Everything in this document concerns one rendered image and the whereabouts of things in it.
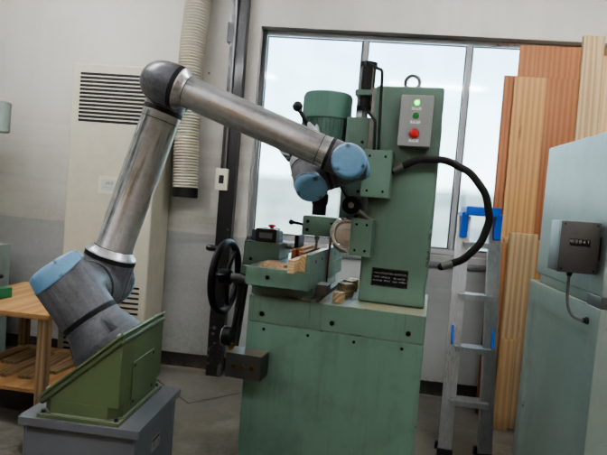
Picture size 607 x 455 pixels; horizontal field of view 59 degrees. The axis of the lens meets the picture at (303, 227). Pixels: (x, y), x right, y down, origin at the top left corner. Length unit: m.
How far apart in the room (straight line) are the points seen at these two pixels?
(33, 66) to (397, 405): 3.08
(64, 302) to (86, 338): 0.11
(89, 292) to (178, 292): 2.02
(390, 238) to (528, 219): 1.54
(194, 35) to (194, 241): 1.22
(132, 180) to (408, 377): 1.02
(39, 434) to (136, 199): 0.65
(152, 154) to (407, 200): 0.81
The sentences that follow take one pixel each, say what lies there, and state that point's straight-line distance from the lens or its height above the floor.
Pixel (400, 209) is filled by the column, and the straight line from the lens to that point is 1.78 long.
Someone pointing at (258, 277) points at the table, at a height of 0.87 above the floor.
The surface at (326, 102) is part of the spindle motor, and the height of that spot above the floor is 1.46.
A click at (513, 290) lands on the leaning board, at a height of 0.74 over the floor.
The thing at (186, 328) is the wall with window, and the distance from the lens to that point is 3.50.
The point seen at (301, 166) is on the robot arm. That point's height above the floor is 1.22.
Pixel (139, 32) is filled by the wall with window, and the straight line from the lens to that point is 3.67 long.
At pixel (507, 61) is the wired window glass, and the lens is 3.53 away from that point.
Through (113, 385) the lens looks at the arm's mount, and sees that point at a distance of 1.40.
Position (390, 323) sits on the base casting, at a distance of 1.71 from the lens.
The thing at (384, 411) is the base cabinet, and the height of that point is 0.49.
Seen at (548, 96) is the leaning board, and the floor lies 1.81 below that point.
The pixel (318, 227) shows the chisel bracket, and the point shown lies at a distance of 1.90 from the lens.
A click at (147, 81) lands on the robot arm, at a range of 1.52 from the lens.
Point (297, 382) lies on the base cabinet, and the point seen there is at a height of 0.53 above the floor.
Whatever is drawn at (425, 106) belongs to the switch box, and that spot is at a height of 1.45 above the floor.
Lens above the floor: 1.13
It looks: 3 degrees down
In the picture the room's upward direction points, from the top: 5 degrees clockwise
